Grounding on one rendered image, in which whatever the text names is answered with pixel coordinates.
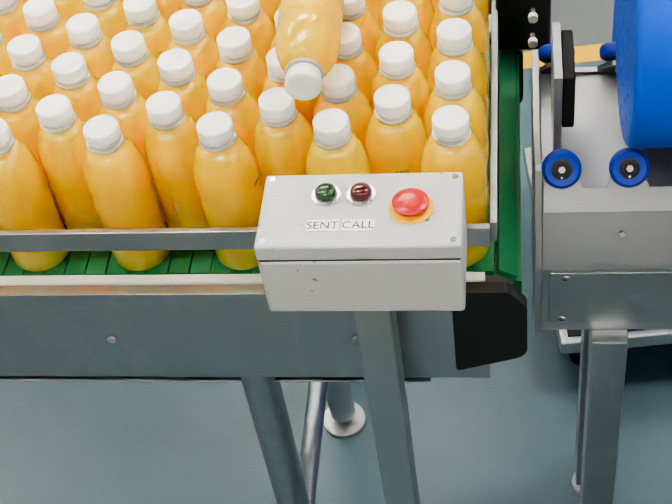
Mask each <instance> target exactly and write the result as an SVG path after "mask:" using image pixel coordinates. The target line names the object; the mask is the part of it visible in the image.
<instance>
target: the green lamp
mask: <svg viewBox="0 0 672 504"><path fill-rule="evenodd" d="M336 196H337V190H336V188H335V186H334V185H333V184H331V183H322V184H320V185H318V186H317V187H316V189H315V197H316V199H317V200H318V201H321V202H329V201H331V200H333V199H334V198H335V197H336Z"/></svg>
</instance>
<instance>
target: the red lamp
mask: <svg viewBox="0 0 672 504"><path fill-rule="evenodd" d="M371 195H372V189H371V187H370V185H369V184H367V183H365V182H358V183H355V184H354V185H352V186H351V188H350V197H351V198H352V199H353V200H355V201H365V200H367V199H369V198H370V197H371Z"/></svg>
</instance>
